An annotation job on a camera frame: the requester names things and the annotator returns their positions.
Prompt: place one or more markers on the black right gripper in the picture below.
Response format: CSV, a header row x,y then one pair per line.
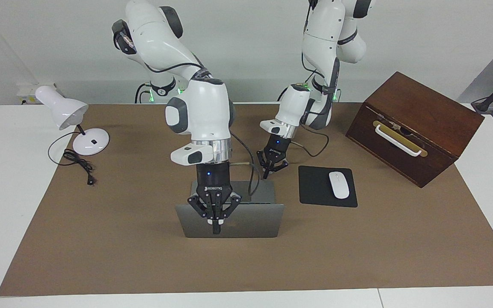
x,y
213,177

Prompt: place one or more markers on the grey laptop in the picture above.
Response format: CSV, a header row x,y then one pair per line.
x,y
255,222

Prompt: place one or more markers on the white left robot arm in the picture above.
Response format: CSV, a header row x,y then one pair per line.
x,y
319,38

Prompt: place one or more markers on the white computer mouse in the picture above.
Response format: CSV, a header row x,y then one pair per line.
x,y
339,185

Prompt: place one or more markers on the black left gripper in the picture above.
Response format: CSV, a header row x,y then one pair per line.
x,y
277,149

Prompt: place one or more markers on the dark brown wooden box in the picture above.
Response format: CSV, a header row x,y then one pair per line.
x,y
435,119

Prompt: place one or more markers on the white power strip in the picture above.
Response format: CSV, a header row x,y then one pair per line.
x,y
26,90

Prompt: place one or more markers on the white desk lamp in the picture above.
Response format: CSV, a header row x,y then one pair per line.
x,y
58,105

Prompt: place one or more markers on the black mouse pad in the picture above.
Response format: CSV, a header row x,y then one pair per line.
x,y
315,188

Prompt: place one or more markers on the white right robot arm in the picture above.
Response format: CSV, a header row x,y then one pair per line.
x,y
203,107

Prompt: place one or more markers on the brown table mat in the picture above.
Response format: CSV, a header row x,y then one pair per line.
x,y
144,256

